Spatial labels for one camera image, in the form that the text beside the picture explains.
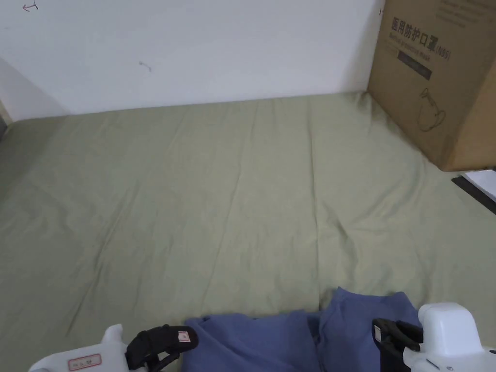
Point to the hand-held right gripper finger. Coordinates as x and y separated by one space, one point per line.
392 360
399 334

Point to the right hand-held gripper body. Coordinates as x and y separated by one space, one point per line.
445 341

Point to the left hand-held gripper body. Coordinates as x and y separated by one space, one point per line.
77 358

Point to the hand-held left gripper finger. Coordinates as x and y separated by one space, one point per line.
164 363
170 337

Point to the blue garment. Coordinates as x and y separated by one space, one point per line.
252 345

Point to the bed with pale green sheet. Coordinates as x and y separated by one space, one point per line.
232 193

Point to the white panel with black edge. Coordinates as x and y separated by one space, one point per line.
478 186

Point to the brown cardboard carton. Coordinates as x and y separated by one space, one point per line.
445 100

